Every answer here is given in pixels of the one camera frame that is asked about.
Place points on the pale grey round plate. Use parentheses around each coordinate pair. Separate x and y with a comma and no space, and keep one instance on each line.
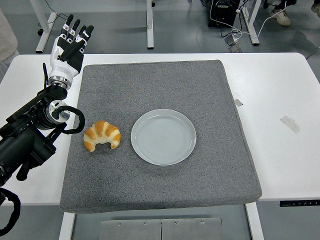
(163,140)

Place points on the small clear tape piece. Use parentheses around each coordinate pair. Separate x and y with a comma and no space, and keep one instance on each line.
(238,102)

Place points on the small black floor knob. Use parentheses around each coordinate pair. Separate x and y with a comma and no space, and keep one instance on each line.
(40,31)

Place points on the white table leg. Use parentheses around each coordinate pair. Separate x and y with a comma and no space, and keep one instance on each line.
(66,227)
(255,222)

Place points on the person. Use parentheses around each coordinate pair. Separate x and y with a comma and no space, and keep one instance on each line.
(7,42)

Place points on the grey metal plate with screws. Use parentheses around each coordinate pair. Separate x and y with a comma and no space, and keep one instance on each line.
(130,230)

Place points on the large clear tape piece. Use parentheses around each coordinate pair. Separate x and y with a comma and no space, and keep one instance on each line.
(290,124)

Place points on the person's foot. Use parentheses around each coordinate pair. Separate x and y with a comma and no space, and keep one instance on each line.
(281,16)
(315,9)

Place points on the grey fabric mat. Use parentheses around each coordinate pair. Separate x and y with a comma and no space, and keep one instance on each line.
(150,87)

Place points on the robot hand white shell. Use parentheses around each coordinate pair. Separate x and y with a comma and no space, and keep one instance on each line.
(58,67)

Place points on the white desk leg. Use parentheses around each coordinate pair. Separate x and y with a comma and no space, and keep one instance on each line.
(46,32)
(251,27)
(149,25)

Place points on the black table control panel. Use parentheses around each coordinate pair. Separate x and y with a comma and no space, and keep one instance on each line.
(300,203)

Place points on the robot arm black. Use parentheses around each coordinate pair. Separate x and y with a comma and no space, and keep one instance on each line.
(20,147)

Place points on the black equipment box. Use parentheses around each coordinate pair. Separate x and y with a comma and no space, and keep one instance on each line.
(222,21)

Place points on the golden croissant bread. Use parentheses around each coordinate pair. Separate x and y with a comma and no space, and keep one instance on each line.
(102,131)

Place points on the grey power adapter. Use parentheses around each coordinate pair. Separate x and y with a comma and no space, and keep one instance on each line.
(233,45)

